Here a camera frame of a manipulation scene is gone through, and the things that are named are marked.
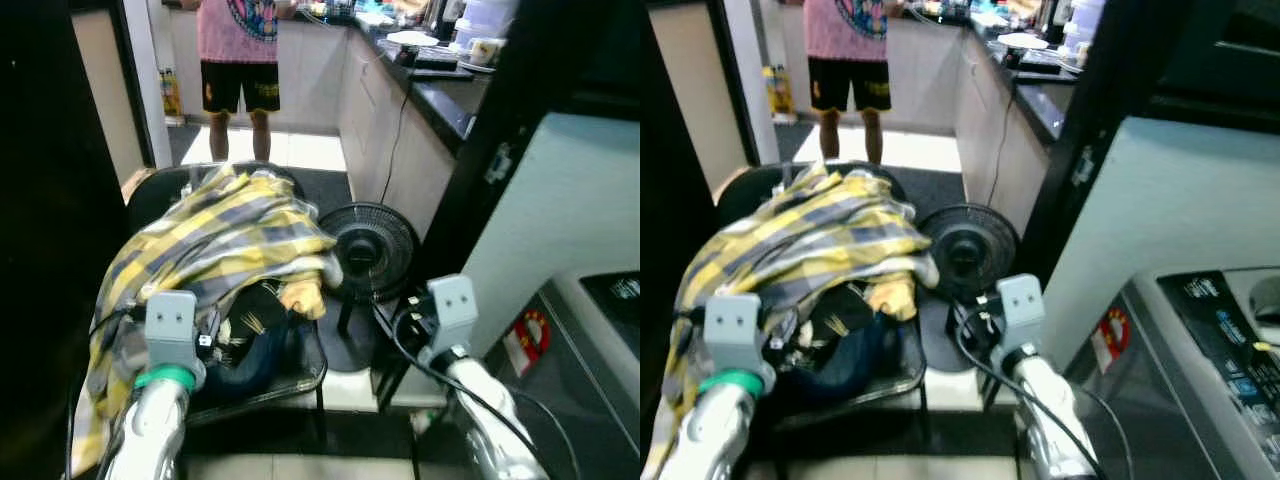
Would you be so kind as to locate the yellow plaid shirt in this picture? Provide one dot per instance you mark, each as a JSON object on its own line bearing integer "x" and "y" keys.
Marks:
{"x": 790, "y": 230}
{"x": 200, "y": 230}

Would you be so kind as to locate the grey top-load washing machine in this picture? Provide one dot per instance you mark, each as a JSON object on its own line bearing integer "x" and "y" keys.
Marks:
{"x": 590, "y": 400}
{"x": 1150, "y": 400}

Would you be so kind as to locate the black printed garment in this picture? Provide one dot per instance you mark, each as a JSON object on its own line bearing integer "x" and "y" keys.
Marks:
{"x": 255, "y": 310}
{"x": 840, "y": 315}

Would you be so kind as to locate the dark blue garment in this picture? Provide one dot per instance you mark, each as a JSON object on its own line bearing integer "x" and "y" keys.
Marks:
{"x": 255, "y": 365}
{"x": 845, "y": 365}

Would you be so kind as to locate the black floor fan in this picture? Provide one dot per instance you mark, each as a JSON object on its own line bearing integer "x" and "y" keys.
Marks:
{"x": 375, "y": 250}
{"x": 968, "y": 250}

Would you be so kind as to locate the red round sticker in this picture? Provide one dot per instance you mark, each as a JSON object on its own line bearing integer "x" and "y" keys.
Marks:
{"x": 532, "y": 335}
{"x": 1112, "y": 330}

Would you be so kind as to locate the black laundry basket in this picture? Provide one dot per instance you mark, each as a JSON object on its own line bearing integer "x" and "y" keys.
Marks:
{"x": 160, "y": 190}
{"x": 740, "y": 190}

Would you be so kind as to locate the black washer control panel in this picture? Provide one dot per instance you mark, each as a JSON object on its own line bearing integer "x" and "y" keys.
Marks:
{"x": 1225, "y": 340}
{"x": 615, "y": 295}

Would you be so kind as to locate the beige kitchen counter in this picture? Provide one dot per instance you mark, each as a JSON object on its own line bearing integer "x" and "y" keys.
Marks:
{"x": 990, "y": 130}
{"x": 390, "y": 130}

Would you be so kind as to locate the dark door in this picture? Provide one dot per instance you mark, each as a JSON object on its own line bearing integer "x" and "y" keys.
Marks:
{"x": 50, "y": 200}
{"x": 665, "y": 150}

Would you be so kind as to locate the pale mug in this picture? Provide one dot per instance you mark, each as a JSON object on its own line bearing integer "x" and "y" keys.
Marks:
{"x": 1082, "y": 55}
{"x": 487, "y": 52}

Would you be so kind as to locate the white plate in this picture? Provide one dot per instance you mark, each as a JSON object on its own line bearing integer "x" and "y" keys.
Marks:
{"x": 412, "y": 38}
{"x": 1022, "y": 41}

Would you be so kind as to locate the person in pink shirt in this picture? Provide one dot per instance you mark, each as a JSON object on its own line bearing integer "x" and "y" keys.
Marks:
{"x": 235, "y": 40}
{"x": 848, "y": 40}

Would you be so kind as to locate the white plastic container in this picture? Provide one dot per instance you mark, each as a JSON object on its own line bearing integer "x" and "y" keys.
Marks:
{"x": 490, "y": 18}
{"x": 1085, "y": 20}

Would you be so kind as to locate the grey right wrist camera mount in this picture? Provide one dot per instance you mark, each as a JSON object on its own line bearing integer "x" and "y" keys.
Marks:
{"x": 455, "y": 305}
{"x": 1020, "y": 305}

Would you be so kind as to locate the black door frame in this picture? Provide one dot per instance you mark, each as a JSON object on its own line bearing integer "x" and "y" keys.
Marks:
{"x": 510, "y": 110}
{"x": 1100, "y": 110}

